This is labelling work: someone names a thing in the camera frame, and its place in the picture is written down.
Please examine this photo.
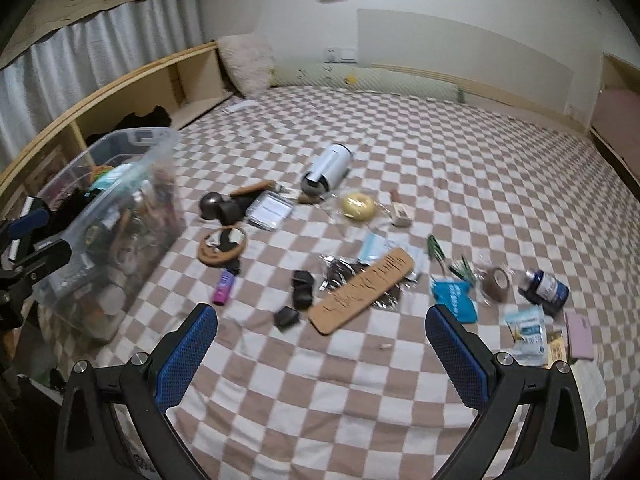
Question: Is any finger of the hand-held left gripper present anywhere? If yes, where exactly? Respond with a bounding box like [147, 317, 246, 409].
[0, 238, 72, 332]
[0, 197, 51, 261]

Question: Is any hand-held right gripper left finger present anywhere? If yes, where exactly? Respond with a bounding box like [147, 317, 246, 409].
[55, 302, 219, 480]

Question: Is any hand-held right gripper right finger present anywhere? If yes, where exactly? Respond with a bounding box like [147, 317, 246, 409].
[424, 303, 592, 480]

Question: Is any blue foil packet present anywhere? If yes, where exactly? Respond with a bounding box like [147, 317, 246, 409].
[430, 279, 479, 324]

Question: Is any purple cartoon-print vape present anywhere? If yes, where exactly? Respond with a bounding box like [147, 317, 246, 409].
[212, 268, 237, 306]

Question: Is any clear plastic storage bin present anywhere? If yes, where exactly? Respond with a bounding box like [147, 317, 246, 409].
[34, 127, 184, 345]

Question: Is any white and blue sachet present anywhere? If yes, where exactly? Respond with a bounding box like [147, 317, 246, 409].
[503, 305, 549, 367]

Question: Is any brown tape roll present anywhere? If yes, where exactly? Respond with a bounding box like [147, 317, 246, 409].
[479, 266, 512, 304]

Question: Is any light blue wet wipes pack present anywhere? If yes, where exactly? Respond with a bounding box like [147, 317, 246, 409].
[89, 164, 133, 193]

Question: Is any yellow brown packet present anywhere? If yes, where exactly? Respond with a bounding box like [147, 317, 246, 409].
[545, 330, 569, 367]

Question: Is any dark blue pill bottle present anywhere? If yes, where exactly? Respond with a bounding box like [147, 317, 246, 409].
[518, 268, 571, 317]

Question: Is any black leather pouch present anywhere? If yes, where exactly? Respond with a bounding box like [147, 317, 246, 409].
[273, 306, 301, 332]
[292, 270, 315, 311]

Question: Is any pink small box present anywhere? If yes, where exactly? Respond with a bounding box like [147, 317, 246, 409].
[564, 311, 596, 361]

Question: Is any white paper sheet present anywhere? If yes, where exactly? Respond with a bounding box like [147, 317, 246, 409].
[570, 359, 609, 433]

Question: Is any light blue mask packet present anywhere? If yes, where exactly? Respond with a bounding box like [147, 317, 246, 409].
[357, 232, 397, 264]

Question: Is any crumpled silver wrapper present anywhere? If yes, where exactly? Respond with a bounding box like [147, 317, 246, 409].
[320, 254, 362, 292]

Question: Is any black round dumbbell-shaped object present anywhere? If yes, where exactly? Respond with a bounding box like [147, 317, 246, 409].
[199, 192, 249, 226]

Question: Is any small white box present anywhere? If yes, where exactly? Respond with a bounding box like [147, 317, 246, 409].
[389, 190, 414, 229]

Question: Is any black cloth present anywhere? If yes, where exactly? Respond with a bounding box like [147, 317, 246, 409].
[84, 105, 174, 147]

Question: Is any silver foil packet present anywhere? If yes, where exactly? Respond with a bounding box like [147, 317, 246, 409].
[246, 193, 293, 231]

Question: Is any brown wooden stick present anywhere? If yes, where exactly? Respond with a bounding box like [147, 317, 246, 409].
[229, 180, 277, 199]

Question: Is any yellow round sponge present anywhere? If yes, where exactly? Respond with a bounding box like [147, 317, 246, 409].
[341, 191, 377, 222]

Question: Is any grey white curtain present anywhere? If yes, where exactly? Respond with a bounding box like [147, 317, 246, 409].
[0, 0, 207, 173]

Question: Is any brown white checkered blanket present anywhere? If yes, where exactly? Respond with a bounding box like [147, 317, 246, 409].
[37, 84, 640, 480]

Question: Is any wooden bedside shelf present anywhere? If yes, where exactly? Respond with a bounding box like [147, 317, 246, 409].
[0, 40, 235, 221]

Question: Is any white cylindrical bottle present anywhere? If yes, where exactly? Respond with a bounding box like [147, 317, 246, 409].
[300, 143, 354, 197]

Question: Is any fluffy white pillow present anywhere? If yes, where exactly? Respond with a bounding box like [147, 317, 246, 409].
[218, 34, 274, 97]

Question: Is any long green bolster pillow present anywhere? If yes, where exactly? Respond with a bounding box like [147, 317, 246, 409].
[271, 62, 467, 105]

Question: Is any brown round strap ring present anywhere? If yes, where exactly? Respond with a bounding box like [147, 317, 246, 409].
[198, 224, 249, 264]

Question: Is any beige wall panel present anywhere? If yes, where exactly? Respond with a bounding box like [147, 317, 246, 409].
[357, 8, 574, 94]

